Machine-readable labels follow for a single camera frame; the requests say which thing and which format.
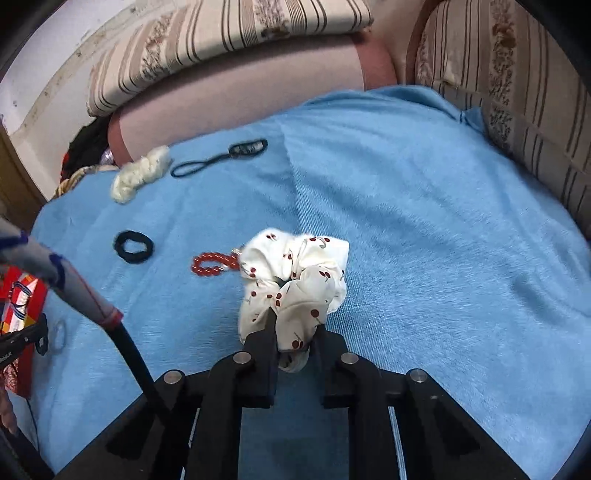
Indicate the white cherry print scrunchie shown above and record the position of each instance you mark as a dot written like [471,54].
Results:
[300,263]

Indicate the patterned scarf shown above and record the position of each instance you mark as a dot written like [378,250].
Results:
[74,177]

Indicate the blue blanket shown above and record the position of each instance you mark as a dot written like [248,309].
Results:
[415,230]

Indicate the dark clothes pile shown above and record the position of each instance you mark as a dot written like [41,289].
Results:
[85,143]

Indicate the striped floral pillow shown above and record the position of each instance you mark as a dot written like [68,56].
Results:
[207,41]

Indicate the striped floral sofa cushion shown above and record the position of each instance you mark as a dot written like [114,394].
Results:
[508,92]

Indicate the blue striped hair band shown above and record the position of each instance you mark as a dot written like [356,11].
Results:
[18,300]

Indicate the person's left hand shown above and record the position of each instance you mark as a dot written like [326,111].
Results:
[7,410]

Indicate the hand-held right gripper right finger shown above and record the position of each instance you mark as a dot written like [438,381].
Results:
[332,364]

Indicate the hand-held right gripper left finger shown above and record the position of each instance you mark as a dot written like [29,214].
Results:
[263,350]

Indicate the red gift box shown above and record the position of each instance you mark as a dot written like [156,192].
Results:
[27,281]

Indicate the pink sofa armrest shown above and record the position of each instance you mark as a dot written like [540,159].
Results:
[254,87]

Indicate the wooden cabinet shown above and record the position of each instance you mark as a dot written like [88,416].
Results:
[18,184]

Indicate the cream scrunchie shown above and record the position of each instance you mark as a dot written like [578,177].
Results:
[138,173]

